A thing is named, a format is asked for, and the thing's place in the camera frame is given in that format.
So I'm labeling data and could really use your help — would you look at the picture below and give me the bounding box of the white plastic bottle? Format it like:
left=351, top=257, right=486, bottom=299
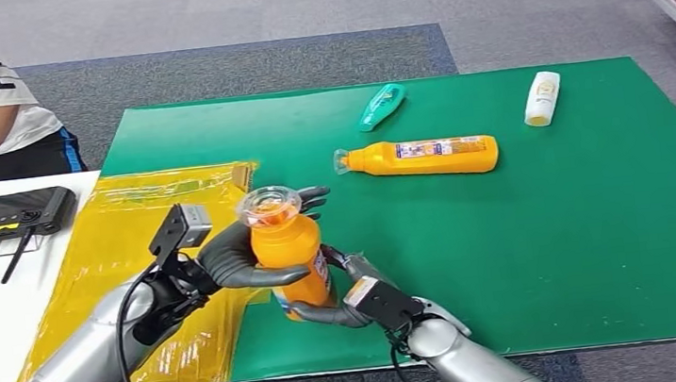
left=519, top=69, right=566, bottom=129

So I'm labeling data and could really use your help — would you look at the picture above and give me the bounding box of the orange detergent bottle clear cap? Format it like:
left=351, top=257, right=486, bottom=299
left=332, top=128, right=503, bottom=190
left=233, top=180, right=340, bottom=329

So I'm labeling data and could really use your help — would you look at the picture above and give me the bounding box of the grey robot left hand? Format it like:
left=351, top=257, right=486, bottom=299
left=190, top=183, right=340, bottom=296

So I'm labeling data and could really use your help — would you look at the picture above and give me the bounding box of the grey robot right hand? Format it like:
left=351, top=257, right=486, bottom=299
left=284, top=237, right=401, bottom=337

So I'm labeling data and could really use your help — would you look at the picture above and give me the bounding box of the green table mat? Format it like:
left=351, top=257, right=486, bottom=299
left=95, top=50, right=676, bottom=382

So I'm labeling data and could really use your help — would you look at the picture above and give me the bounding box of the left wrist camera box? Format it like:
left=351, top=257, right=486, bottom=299
left=144, top=200, right=217, bottom=267

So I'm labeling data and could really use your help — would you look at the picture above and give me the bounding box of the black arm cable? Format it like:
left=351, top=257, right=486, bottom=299
left=388, top=338, right=425, bottom=382
left=108, top=268, right=174, bottom=382

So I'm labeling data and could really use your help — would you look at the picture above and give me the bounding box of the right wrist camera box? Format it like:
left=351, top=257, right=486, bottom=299
left=340, top=271, right=429, bottom=339

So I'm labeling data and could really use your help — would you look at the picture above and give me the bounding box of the yellow taped cardboard sheet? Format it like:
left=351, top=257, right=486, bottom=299
left=0, top=158, right=284, bottom=382

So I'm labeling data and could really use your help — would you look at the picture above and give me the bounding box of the black remote controller with antennas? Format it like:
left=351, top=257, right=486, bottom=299
left=0, top=183, right=86, bottom=286

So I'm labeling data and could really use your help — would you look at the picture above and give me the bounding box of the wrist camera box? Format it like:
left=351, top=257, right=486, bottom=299
left=340, top=271, right=429, bottom=339
left=144, top=200, right=217, bottom=267

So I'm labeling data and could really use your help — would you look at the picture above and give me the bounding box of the clear acrylic stand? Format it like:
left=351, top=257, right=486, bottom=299
left=0, top=233, right=46, bottom=257

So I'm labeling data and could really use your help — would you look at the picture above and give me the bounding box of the teal plastic bottle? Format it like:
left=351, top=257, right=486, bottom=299
left=354, top=81, right=412, bottom=134

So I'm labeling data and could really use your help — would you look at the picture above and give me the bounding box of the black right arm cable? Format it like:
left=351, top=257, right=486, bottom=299
left=388, top=338, right=425, bottom=382

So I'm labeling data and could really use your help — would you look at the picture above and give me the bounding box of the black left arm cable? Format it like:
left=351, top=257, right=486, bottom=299
left=108, top=268, right=174, bottom=382

